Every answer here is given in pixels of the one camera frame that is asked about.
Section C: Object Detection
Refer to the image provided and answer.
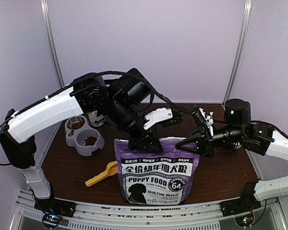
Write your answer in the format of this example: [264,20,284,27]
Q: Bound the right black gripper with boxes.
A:
[175,124,245,160]

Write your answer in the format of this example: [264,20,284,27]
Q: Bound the purple pet food bag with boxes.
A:
[114,137,200,206]

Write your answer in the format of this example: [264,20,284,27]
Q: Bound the yellow plastic scoop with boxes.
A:
[85,161,118,187]

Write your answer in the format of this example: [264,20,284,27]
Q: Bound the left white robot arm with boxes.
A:
[0,68,163,213]

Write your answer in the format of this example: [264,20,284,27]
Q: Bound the brown pet food kibble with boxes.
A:
[84,136,97,146]

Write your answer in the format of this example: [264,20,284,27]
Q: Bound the grey double pet feeder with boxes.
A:
[64,115,105,156]

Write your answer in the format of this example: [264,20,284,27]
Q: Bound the patterned mug yellow inside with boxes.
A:
[88,111,107,127]

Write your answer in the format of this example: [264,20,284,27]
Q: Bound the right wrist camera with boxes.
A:
[190,105,214,138]

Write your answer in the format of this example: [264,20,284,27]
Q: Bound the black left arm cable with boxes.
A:
[0,69,195,166]

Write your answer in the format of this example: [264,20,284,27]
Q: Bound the front aluminium rail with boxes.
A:
[15,189,283,230]

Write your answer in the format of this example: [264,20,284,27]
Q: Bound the right aluminium frame post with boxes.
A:
[222,0,252,105]

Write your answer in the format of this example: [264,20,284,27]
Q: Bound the aluminium frame post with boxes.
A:
[222,0,252,105]
[40,0,66,88]

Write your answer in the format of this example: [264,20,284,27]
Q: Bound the left aluminium frame post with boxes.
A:
[40,0,66,88]

